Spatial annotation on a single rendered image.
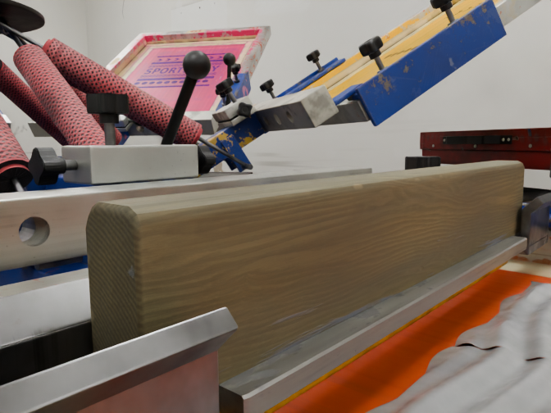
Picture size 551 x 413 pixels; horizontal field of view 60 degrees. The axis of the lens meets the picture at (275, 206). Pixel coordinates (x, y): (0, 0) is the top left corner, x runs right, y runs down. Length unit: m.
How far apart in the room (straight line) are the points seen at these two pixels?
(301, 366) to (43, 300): 0.09
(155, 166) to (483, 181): 0.30
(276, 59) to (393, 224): 2.82
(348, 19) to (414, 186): 2.53
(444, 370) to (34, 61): 0.73
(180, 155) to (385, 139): 2.13
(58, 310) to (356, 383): 0.15
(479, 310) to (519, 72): 2.03
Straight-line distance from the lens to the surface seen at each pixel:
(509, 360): 0.30
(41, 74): 0.82
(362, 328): 0.23
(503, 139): 1.24
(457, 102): 2.44
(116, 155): 0.48
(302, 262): 0.20
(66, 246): 0.40
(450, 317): 0.37
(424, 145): 1.48
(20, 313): 0.18
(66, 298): 0.18
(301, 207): 0.19
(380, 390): 0.26
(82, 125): 0.72
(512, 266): 0.53
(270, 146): 3.06
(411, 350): 0.31
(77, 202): 0.40
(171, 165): 0.51
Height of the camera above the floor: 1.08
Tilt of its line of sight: 8 degrees down
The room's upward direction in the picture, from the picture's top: straight up
